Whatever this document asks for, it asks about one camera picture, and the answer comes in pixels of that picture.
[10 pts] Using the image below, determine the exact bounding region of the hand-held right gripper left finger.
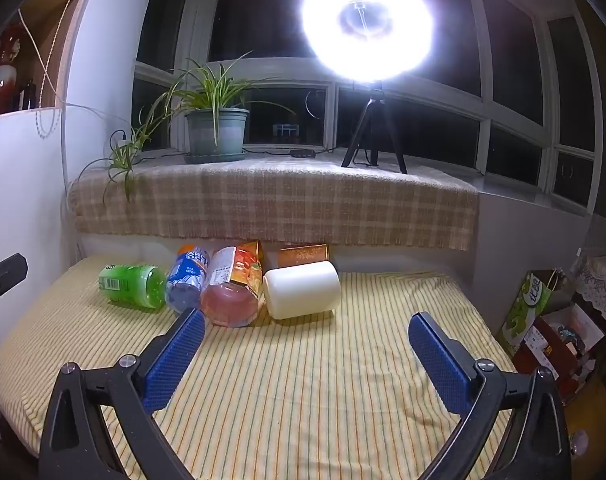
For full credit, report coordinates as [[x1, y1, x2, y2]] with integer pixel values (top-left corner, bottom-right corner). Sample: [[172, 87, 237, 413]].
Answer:
[[38, 307, 206, 480]]

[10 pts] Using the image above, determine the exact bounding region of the red vase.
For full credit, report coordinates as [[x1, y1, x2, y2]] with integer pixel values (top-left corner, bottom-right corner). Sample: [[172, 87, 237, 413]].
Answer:
[[0, 22, 26, 119]]

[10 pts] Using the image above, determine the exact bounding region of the green pot saucer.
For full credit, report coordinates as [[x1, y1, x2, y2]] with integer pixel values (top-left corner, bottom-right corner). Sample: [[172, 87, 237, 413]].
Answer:
[[183, 149, 248, 165]]

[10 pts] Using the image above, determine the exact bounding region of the black cable with controller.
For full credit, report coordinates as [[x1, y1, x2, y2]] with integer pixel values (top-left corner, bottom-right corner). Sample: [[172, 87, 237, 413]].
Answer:
[[243, 145, 344, 159]]

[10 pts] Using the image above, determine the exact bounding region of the pink bottle with orange label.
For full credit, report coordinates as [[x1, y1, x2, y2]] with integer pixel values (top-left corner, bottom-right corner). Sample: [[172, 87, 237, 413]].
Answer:
[[200, 241, 266, 329]]

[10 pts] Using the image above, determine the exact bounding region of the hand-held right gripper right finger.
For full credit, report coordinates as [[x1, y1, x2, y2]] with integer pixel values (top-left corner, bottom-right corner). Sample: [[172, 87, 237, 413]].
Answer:
[[408, 311, 572, 480]]

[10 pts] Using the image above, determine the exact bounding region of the dark bottle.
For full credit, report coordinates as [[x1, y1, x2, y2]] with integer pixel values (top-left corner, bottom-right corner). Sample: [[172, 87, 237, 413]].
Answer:
[[14, 75, 38, 111]]

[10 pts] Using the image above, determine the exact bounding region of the orange box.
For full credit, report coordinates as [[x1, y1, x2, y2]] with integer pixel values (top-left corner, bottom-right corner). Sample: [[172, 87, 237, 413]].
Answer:
[[277, 244, 330, 269]]

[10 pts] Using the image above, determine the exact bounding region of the ring light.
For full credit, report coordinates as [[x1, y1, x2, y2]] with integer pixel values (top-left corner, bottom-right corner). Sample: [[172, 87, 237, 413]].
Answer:
[[301, 0, 440, 84]]

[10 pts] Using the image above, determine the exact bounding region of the red cardboard box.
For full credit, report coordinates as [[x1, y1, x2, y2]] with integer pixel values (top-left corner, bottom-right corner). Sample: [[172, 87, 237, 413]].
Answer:
[[513, 304, 606, 403]]

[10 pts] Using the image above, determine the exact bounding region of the beige plaid cloth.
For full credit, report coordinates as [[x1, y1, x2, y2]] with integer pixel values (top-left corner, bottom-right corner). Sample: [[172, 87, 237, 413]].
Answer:
[[68, 156, 480, 252]]

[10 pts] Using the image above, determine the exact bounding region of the black tripod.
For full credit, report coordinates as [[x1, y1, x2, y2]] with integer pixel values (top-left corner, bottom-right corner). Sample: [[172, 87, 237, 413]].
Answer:
[[341, 80, 409, 175]]

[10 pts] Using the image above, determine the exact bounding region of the potted spider plant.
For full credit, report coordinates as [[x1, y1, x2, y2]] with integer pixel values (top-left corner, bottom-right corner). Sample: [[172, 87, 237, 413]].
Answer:
[[80, 51, 296, 204]]

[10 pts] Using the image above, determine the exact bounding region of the blue label plastic bottle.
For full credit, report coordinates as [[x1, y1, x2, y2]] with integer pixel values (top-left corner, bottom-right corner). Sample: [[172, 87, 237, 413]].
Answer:
[[165, 245, 214, 314]]

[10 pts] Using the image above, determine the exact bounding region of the white cup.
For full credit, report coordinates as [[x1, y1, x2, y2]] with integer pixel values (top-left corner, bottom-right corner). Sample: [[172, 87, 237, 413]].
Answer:
[[263, 260, 342, 321]]

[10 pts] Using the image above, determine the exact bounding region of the white lace cloth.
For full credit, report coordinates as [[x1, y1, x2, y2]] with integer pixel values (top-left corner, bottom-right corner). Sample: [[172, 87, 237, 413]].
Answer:
[[575, 254, 606, 337]]

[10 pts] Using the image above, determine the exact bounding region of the yellow striped bed sheet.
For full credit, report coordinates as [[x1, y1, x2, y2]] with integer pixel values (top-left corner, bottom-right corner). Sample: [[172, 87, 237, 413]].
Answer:
[[0, 255, 516, 480]]

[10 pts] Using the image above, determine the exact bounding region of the green paper bag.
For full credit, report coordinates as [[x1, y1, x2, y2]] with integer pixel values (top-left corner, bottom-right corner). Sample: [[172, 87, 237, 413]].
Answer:
[[500, 269, 566, 357]]

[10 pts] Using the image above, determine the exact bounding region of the green plastic bottle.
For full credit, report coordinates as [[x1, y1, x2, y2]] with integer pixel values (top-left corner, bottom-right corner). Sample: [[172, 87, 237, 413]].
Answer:
[[98, 262, 168, 311]]

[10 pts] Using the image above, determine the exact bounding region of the white beaded cord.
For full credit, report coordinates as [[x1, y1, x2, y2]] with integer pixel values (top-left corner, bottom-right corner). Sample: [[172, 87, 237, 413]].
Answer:
[[35, 0, 92, 139]]

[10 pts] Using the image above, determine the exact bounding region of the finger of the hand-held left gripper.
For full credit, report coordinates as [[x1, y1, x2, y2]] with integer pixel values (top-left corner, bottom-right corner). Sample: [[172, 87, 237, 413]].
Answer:
[[0, 252, 29, 329]]

